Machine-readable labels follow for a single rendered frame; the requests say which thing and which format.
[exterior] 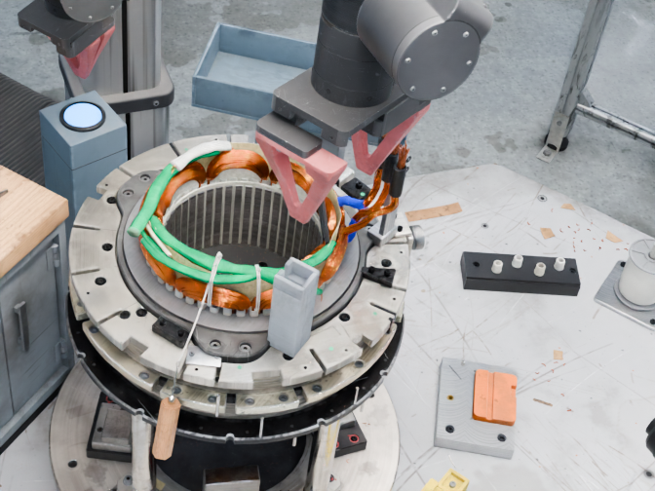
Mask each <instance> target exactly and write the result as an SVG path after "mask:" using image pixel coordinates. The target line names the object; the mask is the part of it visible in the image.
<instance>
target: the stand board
mask: <svg viewBox="0 0 655 491"><path fill-rule="evenodd" d="M5 189H8V193H7V194H6V195H4V196H3V197H1V198H0V279H1V278H2V277H3V276H4V275H5V274H6V273H7V272H8V271H10V270H11V269H12V268H13V267H14V266H15V265H16V264H17V263H18V262H19V261H21V260H22V259H23V258H24V257H25V256H26V254H27V253H29V252H30V251H31V250H32V249H34V248H35V247H36V246H37V245H38V244H39V243H40V242H42V241H43V240H44V239H45V238H46V237H47V236H48V235H49V234H50V233H51V232H52V231H54V230H55V229H56V228H57V227H58V226H59V224H60V223H61V222H62V221H64V220H65V219H66V218H67V217H68V216H69V212H68V200H67V199H65V198H64V197H62V196H60V195H58V194H56V193H54V192H52V191H50V190H48V189H46V188H44V187H42V186H40V185H39V184H37V183H35V182H33V181H31V180H29V179H27V178H25V177H23V176H21V175H19V174H17V173H15V172H13V171H11V170H8V169H6V168H5V167H3V166H1V165H0V192H1V191H3V190H5Z"/></svg>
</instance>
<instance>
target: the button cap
mask: <svg viewBox="0 0 655 491"><path fill-rule="evenodd" d="M100 119H101V113H100V111H99V109H98V108H96V107H95V106H93V105H91V104H88V103H78V104H74V105H72V106H70V107H69V108H67V109H66V111H65V112H64V120H65V121H66V122H67V123H68V124H70V125H72V126H76V127H88V126H92V125H94V124H96V123H97V122H98V121H99V120H100Z"/></svg>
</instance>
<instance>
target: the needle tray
mask: <svg viewBox="0 0 655 491"><path fill-rule="evenodd" d="M316 44H317V43H315V42H310V41H305V40H301V39H296V38H291V37H287V36H283V35H278V34H273V33H269V32H264V31H259V30H254V29H250V28H245V27H241V26H237V25H232V24H227V23H220V22H218V23H217V24H216V26H215V28H214V31H213V33H212V36H211V38H210V40H209V43H208V44H207V46H206V48H205V50H204V52H203V54H202V57H201V59H200V61H199V63H198V65H197V67H196V69H195V72H194V74H193V76H192V100H191V106H193V107H198V108H203V109H207V110H211V111H215V112H220V113H225V114H229V115H234V116H238V117H243V118H248V119H252V120H256V122H257V121H258V120H259V119H261V118H262V117H264V116H265V115H267V114H269V113H270V112H272V111H274V110H273V109H272V108H271V106H272V98H273V91H274V90H275V89H277V88H278V87H280V86H282V85H283V84H284V83H286V82H287V81H289V80H291V79H292V78H294V77H296V76H297V75H299V74H301V73H302V72H304V71H306V70H307V69H309V68H311V67H312V66H313V64H314V57H315V51H316ZM299 127H300V128H302V129H304V130H306V131H307V132H309V133H311V134H313V135H314V136H316V137H318V138H320V139H321V140H322V141H323V144H322V148H323V149H325V150H327V151H328V152H330V153H331V154H333V155H335V156H337V157H338V158H340V159H342V160H344V154H345V148H346V147H338V146H335V145H334V144H332V143H330V142H328V141H327V140H325V139H323V138H321V132H322V129H321V128H320V127H318V126H316V125H314V124H312V123H311V122H309V121H306V122H304V123H303V124H301V125H300V126H299ZM378 139H379V137H375V136H372V135H370V134H367V144H368V145H372V146H377V145H378Z"/></svg>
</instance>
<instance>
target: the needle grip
mask: <svg viewBox="0 0 655 491"><path fill-rule="evenodd" d="M168 398H169V397H166V398H164V399H163V400H162V401H161V405H160V411H159V416H158V422H157V428H156V433H155V438H154V444H153V449H152V453H153V455H154V457H155V458H156V459H160V460H167V459H168V458H170V457H171V456H172V451H173V442H174V436H175V431H176V426H177V420H178V415H179V410H180V403H179V401H178V399H175V403H174V405H169V404H168Z"/></svg>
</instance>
